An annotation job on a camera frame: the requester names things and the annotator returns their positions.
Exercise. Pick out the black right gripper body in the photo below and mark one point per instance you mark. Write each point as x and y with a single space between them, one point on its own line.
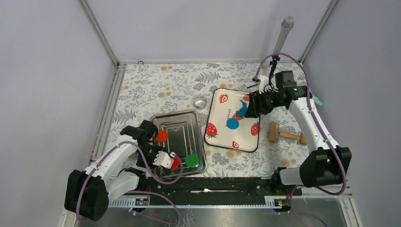
273 100

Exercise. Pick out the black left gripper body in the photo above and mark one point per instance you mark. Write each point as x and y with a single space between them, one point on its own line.
149 153

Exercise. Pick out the blue dough scrap strip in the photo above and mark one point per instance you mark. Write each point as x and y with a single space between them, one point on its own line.
242 111

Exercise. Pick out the white strawberry print tray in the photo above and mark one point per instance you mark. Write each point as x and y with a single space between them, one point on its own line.
226 126

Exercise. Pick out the wooden double-ended dough roller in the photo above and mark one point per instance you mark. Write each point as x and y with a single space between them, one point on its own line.
275 133

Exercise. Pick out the metal round cookie cutter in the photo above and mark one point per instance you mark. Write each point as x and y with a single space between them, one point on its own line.
200 103

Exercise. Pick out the blue dough piece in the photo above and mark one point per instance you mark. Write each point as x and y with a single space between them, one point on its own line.
232 123

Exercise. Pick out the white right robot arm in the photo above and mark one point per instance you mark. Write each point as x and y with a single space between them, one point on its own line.
327 162

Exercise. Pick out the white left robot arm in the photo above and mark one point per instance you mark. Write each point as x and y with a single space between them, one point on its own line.
89 191

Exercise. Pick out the orange dough disc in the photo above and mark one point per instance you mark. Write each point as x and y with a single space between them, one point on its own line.
162 136

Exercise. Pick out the red dough disc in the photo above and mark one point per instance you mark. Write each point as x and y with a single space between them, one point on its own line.
176 162

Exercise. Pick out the green dough disc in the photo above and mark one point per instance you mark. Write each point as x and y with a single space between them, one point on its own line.
192 160

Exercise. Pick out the stainless steel baking tray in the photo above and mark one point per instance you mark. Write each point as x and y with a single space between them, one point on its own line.
184 138

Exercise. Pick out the floral table mat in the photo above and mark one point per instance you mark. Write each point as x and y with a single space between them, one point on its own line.
152 89

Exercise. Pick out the mint green handheld tool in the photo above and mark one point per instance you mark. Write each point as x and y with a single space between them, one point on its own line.
317 101

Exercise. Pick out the silver microphone on stand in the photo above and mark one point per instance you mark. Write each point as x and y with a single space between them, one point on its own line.
286 26

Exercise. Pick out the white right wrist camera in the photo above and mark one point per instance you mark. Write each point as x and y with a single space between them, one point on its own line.
264 83

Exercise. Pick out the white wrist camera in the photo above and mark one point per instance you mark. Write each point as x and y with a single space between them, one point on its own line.
164 159
264 83

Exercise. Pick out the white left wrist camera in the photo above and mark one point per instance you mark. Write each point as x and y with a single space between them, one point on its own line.
164 159

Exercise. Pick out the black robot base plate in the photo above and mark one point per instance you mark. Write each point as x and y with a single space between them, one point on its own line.
219 192

